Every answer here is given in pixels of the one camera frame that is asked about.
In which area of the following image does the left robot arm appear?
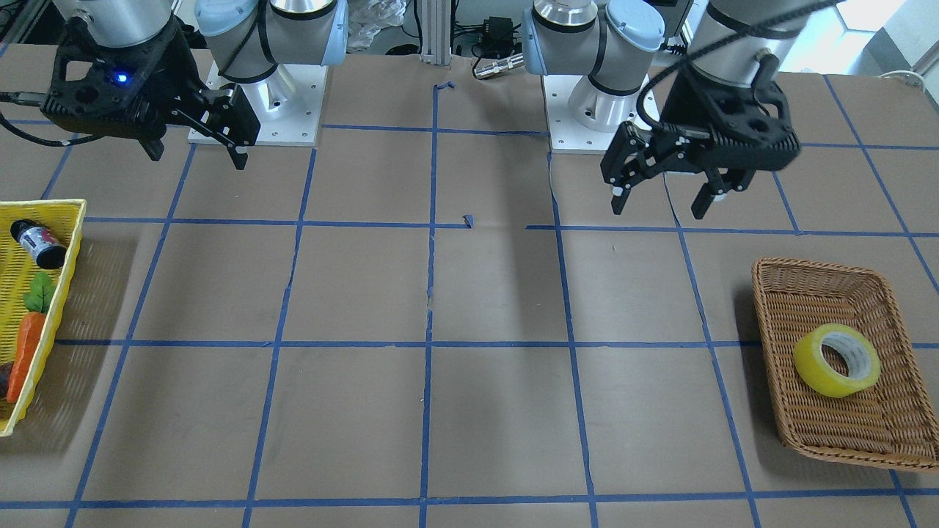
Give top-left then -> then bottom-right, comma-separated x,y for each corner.
521,1 -> 832,219

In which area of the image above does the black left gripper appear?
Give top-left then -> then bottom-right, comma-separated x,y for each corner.
600,70 -> 801,220

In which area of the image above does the orange toy carrot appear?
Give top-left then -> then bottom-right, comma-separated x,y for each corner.
4,271 -> 56,403

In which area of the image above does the yellow plastic basket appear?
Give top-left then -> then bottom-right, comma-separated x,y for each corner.
1,199 -> 87,437

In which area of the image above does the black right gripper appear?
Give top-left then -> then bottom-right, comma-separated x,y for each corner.
40,19 -> 260,171

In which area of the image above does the small dark can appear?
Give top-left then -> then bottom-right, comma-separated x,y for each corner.
10,219 -> 67,270

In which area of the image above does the aluminium frame post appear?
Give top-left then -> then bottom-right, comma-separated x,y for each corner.
414,1 -> 453,67

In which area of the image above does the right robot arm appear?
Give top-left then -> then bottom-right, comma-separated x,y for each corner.
38,1 -> 348,170

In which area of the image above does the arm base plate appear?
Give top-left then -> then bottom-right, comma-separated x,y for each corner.
242,65 -> 329,147
542,75 -> 651,155

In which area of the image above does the brown wicker basket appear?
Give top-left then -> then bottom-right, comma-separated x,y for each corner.
752,257 -> 937,472

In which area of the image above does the yellow tape roll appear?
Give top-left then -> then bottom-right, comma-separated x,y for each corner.
794,323 -> 882,398

